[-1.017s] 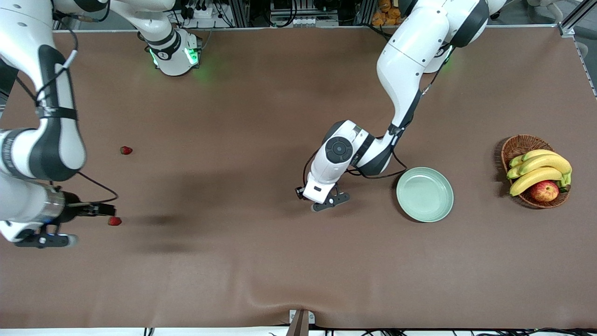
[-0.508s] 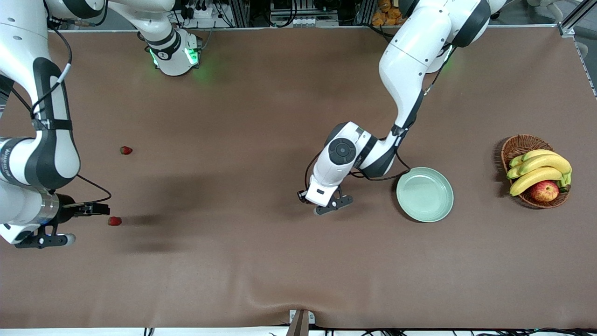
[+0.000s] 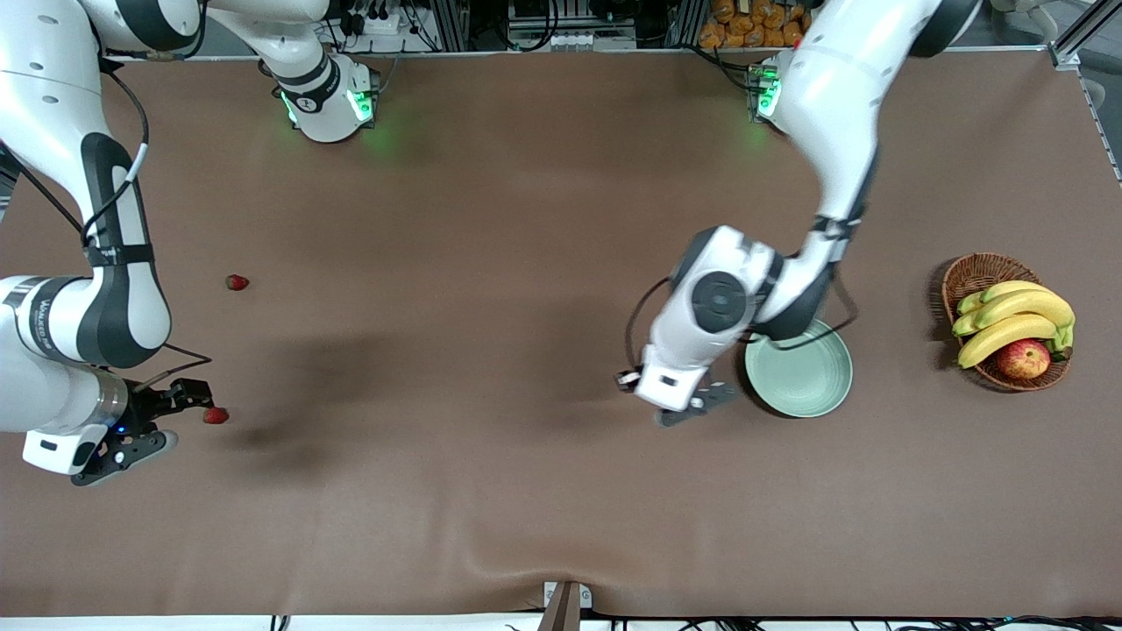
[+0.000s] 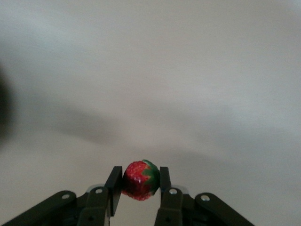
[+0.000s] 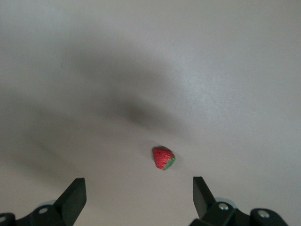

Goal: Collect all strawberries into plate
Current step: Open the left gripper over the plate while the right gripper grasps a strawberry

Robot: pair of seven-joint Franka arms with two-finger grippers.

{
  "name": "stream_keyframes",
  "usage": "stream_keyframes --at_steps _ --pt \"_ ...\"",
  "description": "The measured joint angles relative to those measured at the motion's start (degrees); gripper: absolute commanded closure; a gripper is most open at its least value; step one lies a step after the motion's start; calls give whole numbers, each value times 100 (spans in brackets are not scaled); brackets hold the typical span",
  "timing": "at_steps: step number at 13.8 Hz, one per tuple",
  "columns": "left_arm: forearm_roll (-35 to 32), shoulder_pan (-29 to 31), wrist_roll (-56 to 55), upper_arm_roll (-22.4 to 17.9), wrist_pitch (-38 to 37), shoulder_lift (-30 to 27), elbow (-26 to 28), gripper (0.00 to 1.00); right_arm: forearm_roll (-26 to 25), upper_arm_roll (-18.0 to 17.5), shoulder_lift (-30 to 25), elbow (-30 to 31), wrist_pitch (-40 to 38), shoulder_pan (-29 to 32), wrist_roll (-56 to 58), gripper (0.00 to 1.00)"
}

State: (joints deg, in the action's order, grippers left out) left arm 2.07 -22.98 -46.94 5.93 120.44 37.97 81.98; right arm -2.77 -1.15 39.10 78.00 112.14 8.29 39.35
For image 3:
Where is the dark slanted pole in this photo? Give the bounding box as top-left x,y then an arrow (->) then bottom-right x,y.
536,582 -> 582,631

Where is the orange packaged snacks pile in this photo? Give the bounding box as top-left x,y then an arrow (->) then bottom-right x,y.
699,0 -> 809,50

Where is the red yellow apple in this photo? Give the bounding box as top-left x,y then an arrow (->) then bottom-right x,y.
997,338 -> 1052,381

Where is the long white socket strip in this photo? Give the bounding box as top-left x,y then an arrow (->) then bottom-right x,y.
507,32 -> 638,52

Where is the silver metal bracket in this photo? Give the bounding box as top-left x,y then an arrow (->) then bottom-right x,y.
543,581 -> 593,611

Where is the pale green round plate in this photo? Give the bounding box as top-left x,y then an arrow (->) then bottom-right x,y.
744,317 -> 854,419

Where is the aluminium diagonal strut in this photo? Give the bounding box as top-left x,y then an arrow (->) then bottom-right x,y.
1050,0 -> 1122,71

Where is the brown wicker basket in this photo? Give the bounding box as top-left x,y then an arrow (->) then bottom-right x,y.
941,252 -> 1073,393

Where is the aluminium frame post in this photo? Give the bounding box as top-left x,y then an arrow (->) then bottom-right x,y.
428,0 -> 472,52
664,0 -> 709,49

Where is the table cover mat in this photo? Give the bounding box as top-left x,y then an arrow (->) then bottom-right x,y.
0,51 -> 1122,619

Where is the white power strip with plugs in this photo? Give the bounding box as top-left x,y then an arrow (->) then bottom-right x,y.
344,4 -> 404,38

